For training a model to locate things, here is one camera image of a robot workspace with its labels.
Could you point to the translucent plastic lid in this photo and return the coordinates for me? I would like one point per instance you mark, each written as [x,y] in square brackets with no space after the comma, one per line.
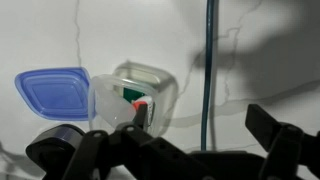
[111,103]

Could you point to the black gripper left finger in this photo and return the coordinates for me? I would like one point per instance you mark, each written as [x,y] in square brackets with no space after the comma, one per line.
[156,150]

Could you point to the blue plastic lid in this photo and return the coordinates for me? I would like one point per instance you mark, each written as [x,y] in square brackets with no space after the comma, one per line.
[53,93]

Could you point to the green packet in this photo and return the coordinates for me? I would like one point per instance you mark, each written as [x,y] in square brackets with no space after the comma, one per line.
[133,95]

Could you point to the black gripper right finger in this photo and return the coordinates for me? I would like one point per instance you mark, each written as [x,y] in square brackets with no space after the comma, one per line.
[286,143]

